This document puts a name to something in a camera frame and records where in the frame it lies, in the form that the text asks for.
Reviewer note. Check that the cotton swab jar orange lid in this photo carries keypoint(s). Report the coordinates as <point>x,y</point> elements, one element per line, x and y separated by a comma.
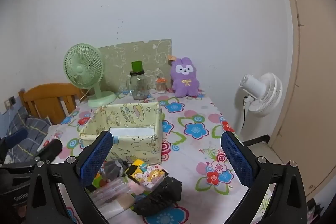
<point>160,87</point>

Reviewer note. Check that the beige door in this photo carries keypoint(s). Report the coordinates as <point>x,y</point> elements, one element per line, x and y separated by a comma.
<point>315,82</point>

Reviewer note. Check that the green desk fan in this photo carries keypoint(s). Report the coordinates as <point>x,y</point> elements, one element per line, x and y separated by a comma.
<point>78,69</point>

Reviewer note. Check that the yellow printed fabric storage box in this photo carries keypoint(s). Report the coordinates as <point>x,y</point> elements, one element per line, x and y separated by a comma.
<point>136,145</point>

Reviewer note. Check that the white standing fan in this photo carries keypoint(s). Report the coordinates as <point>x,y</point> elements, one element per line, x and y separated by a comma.
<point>265,98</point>

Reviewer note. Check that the wooden bed headboard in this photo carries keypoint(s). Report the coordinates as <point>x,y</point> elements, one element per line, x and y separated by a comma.
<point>44,100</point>

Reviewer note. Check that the pink cartoon packet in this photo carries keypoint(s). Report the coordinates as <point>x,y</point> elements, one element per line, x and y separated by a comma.
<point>153,176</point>

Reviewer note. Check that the green patterned board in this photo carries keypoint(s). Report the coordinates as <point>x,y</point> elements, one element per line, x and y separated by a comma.
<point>118,61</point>

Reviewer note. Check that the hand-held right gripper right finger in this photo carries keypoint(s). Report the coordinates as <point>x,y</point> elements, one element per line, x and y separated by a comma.
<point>236,161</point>

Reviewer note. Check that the clear pad packet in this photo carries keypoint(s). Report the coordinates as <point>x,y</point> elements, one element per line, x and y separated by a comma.
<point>115,187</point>

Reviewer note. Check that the glass jar mug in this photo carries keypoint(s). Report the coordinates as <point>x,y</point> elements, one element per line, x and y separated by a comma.
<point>139,87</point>

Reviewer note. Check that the grey plastic bag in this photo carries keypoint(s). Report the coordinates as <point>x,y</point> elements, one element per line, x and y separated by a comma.
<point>113,167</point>

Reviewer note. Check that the purple plush bunny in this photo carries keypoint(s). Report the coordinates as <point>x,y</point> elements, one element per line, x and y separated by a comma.
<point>185,82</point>

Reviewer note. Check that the black plastic bag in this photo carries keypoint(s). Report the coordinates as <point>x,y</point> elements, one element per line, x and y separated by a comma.
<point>160,195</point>

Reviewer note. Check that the wall socket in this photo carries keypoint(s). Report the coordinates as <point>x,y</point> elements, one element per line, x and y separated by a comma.
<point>10,101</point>

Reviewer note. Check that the green plastic cup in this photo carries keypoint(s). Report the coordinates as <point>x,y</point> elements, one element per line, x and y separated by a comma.
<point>137,66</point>

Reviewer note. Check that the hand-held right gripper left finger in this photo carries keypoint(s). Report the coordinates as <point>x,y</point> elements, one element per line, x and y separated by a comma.
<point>97,155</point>

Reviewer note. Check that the white face mask pack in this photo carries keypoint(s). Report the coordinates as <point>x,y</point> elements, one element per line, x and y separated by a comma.
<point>115,207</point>

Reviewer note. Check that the grey plaid pillow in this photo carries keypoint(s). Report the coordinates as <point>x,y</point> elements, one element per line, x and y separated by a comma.
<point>31,127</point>

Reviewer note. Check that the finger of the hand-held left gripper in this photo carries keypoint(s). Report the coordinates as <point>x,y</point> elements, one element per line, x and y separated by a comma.
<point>17,136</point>
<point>51,149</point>

